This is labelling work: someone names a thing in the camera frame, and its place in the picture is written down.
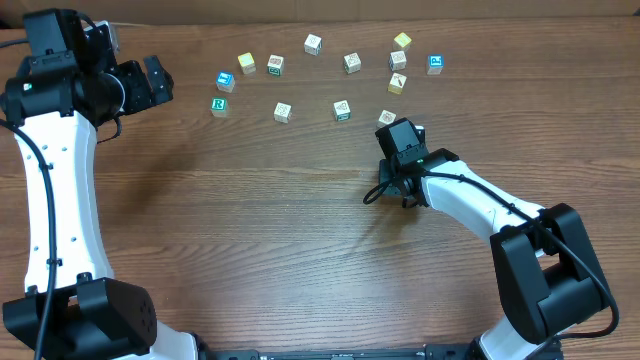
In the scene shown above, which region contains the green R letter block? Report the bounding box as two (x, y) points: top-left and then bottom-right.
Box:
(210, 97), (229, 117)

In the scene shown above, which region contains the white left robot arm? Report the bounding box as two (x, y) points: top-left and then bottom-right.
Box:
(1, 9), (206, 359)

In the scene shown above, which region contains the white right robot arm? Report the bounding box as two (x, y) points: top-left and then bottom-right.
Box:
(363, 118), (620, 359)

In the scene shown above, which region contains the white picture block lower right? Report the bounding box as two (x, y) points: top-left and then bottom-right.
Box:
(377, 110), (397, 128)

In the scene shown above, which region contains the white picture block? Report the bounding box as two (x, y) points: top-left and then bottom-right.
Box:
(343, 52), (362, 74)
(389, 50), (407, 71)
(377, 110), (397, 128)

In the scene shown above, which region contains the blue top block left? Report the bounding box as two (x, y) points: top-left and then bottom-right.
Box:
(216, 71), (236, 93)

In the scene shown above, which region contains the green edged picture block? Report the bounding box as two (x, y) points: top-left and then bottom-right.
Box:
(333, 100), (351, 122)

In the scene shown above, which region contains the yellow top block left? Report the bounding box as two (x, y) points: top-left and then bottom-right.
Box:
(237, 52), (256, 75)

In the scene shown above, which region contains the yellow block red picture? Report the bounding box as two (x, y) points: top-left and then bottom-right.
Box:
(387, 73), (407, 95)

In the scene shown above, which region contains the green B picture block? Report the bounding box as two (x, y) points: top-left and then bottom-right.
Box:
(267, 54), (285, 76)

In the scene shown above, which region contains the blue P letter block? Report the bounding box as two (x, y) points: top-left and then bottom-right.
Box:
(427, 54), (444, 75)

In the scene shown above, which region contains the white picture block centre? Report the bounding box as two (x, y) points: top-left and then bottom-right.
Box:
(343, 52), (362, 74)

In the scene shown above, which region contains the yellow top block right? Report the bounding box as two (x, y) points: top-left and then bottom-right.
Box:
(392, 32), (412, 51)

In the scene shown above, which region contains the white butterfly block top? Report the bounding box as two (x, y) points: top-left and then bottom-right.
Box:
(304, 34), (322, 56)

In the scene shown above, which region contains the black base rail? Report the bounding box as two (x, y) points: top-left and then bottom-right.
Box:
(214, 342), (565, 360)

